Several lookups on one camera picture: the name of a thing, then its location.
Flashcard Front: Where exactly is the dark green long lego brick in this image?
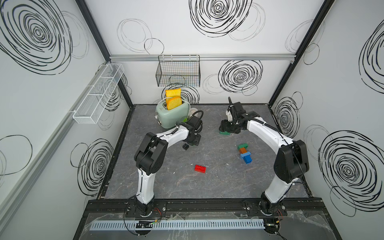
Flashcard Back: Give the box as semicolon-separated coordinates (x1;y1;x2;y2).
238;144;249;150

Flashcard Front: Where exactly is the blue square lego brick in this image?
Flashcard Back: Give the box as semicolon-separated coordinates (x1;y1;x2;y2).
241;152;251;159

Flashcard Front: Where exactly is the red long lego brick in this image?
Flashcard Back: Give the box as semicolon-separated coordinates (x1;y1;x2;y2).
194;165;207;174

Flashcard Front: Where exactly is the light blue long lego brick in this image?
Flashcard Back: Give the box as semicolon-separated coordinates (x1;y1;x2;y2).
243;156;252;164

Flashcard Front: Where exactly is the small orange lego brick front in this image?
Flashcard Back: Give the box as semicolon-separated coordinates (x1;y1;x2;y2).
239;148;248;154

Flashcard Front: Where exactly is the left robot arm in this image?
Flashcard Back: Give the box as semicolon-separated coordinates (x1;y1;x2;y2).
134;111;204;216

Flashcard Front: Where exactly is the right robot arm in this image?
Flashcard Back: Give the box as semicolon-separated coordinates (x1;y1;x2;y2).
219;100;309;216

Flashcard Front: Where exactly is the beige speckled cup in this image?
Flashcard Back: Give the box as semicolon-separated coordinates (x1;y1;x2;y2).
188;108;198;118

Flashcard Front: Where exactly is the mint green toaster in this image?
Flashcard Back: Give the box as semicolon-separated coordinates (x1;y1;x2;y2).
155;99;191;129

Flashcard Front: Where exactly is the front orange toast slice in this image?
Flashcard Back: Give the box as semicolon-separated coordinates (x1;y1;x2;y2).
166;96;183;111

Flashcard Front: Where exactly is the rear yellow toast slice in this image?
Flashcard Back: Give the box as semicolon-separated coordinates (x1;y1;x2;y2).
166;88;182;98

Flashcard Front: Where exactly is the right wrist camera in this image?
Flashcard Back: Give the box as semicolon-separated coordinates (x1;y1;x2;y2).
226;110;233;122

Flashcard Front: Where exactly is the black wire basket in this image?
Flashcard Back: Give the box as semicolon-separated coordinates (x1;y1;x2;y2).
156;55;201;87

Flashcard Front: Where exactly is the white slotted cable duct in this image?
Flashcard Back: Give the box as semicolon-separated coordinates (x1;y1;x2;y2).
90;219;266;231

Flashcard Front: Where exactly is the black front rail frame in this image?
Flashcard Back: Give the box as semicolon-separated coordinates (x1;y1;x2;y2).
82;198;326;218

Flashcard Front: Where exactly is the white mesh wall shelf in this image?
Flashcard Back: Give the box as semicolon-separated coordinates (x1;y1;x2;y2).
73;63;124;125

